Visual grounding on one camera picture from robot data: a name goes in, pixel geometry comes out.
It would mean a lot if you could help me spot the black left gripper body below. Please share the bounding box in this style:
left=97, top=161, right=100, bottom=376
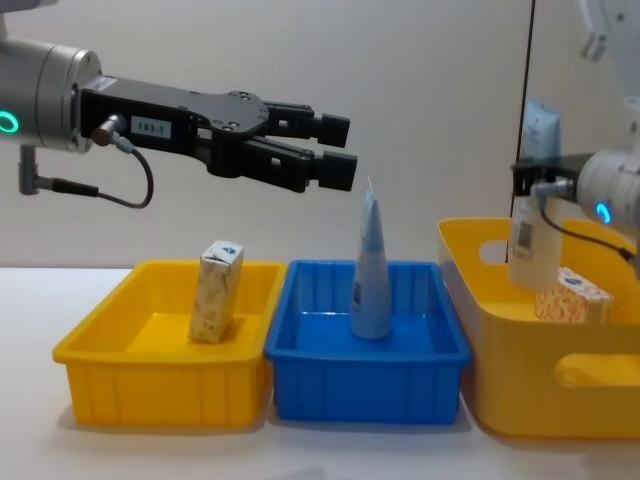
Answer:
left=74, top=74, right=274, bottom=180

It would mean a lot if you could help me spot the pale blue standing tube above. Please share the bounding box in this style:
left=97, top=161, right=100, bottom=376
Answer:
left=349, top=176, right=394, bottom=342

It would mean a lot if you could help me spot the small orange patterned carton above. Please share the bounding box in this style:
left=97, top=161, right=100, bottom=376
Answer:
left=534, top=266, right=616, bottom=324

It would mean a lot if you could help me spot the small cream patterned carton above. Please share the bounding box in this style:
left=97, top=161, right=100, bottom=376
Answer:
left=188, top=240, right=246, bottom=344

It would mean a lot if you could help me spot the shallow blue plastic bin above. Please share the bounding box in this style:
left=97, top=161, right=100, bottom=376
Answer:
left=263, top=259, right=474, bottom=427

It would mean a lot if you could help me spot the shallow yellow plastic bin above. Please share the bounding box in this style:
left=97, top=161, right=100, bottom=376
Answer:
left=52, top=259, right=289, bottom=429

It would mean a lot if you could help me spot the right wrist dark cable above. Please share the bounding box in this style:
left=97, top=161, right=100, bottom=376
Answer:
left=532, top=182, right=639, bottom=264

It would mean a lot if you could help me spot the wrist dark cable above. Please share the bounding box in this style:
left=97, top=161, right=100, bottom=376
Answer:
left=18, top=113, right=154, bottom=209
left=532, top=182, right=639, bottom=264

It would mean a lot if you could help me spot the left wrist dark cable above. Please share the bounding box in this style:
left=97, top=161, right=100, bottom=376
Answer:
left=18, top=113, right=154, bottom=209

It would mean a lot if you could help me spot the thin black hanging cable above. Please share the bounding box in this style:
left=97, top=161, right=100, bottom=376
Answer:
left=509, top=0, right=537, bottom=261

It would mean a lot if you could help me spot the yellow basket with handle holes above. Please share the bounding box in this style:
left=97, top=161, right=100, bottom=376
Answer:
left=437, top=216, right=640, bottom=442

